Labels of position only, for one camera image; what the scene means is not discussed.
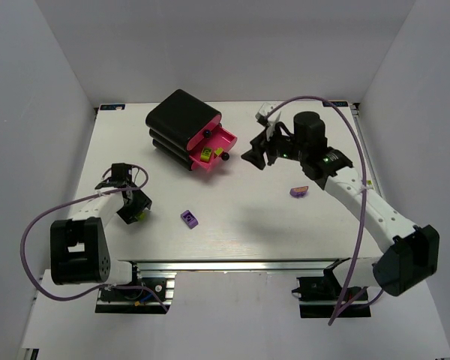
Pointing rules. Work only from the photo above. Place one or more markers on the lime square lego brick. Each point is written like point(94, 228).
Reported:
point(218, 152)

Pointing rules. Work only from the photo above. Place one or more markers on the pink top drawer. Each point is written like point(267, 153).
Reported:
point(198, 137)

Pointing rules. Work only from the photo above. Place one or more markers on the lime lego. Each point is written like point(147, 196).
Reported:
point(206, 154)

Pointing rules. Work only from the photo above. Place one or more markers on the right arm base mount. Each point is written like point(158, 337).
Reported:
point(317, 300)

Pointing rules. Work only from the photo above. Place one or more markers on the aluminium table edge rail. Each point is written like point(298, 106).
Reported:
point(228, 265)

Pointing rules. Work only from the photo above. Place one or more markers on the blue label right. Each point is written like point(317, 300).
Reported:
point(335, 103)

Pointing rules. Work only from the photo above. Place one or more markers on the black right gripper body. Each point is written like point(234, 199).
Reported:
point(268, 146)

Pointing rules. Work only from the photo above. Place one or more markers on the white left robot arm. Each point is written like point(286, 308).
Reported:
point(78, 247)

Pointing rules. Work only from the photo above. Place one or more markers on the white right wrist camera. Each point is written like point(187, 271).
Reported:
point(268, 118)

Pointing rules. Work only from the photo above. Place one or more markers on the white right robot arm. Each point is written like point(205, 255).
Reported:
point(409, 252)

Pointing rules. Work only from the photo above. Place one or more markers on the black lower drawer knob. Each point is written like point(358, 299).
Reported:
point(225, 156)

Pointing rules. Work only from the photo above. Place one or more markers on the blue label left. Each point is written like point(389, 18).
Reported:
point(112, 107)

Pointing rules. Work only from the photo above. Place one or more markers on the pink drawer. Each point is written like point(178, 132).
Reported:
point(198, 137)
point(220, 138)

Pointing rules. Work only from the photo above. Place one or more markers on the blue label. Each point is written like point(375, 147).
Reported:
point(112, 107)
point(335, 103)

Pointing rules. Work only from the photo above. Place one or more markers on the purple butterfly lego brick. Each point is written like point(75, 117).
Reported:
point(298, 192)

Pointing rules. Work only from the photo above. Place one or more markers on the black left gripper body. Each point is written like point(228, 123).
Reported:
point(133, 206)

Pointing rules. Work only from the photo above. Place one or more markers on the purple curved lego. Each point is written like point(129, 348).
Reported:
point(189, 219)

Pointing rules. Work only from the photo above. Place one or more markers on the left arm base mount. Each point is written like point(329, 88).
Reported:
point(154, 297)

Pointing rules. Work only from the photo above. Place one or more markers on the black drawer cabinet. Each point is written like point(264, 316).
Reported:
point(174, 121)

